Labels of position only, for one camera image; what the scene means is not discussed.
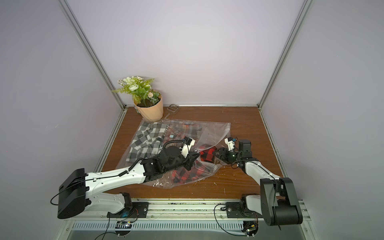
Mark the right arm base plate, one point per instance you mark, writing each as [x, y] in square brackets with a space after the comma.
[235, 210]

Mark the multicolour tartan shirt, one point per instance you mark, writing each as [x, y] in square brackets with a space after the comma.
[177, 131]

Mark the terracotta flower pot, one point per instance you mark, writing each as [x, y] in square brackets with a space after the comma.
[151, 114]

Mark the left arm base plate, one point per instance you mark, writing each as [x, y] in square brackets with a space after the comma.
[134, 210]

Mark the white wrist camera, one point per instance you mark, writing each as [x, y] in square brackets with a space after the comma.
[231, 143]
[189, 142]

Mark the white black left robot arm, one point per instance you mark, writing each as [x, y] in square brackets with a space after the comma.
[82, 192]

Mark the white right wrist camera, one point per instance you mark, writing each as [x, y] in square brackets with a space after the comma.
[231, 143]

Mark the artificial green white plant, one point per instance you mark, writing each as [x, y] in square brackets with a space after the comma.
[140, 89]

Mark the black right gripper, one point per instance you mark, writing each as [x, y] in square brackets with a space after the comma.
[222, 154]

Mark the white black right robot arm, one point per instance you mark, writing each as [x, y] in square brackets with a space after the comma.
[277, 202]

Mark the small brown slotted scoop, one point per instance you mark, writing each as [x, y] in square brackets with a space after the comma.
[172, 109]

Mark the aluminium front rail frame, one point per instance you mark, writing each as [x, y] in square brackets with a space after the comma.
[195, 219]

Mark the clear plastic vacuum bag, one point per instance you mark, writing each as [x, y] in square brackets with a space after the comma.
[213, 134]

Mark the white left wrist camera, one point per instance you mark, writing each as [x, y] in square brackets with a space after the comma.
[189, 142]

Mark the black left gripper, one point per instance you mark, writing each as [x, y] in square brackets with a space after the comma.
[189, 160]

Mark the grey white checked shirt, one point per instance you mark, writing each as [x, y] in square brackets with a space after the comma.
[147, 141]

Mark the red black plaid shirt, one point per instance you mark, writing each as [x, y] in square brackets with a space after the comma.
[204, 166]

